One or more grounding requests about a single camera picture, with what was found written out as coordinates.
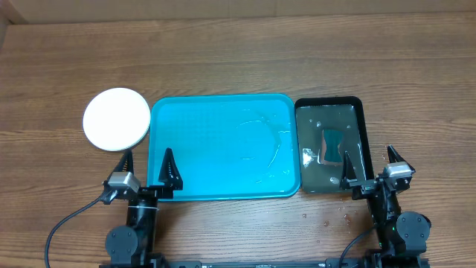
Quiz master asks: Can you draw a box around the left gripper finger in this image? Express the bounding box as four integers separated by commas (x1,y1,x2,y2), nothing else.
112,149,134,173
158,147,183,191

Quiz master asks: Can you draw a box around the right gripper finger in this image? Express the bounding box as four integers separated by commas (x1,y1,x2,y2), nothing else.
339,151,358,190
387,144,405,163

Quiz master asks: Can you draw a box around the green orange sponge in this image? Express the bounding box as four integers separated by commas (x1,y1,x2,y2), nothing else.
321,129,344,165

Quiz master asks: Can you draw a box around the white plate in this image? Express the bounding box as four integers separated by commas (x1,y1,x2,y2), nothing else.
83,88,151,152

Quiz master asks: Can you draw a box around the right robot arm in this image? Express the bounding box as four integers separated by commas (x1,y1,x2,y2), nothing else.
337,145,431,267

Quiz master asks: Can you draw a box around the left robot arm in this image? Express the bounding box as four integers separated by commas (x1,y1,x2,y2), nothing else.
100,148,183,268

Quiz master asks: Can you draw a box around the black water tray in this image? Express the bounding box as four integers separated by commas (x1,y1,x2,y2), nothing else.
295,96,374,194

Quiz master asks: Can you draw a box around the teal plastic tray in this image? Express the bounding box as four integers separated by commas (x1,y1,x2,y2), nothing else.
147,93,300,202

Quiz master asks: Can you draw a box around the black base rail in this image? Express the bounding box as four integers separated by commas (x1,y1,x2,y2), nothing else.
99,257,431,268

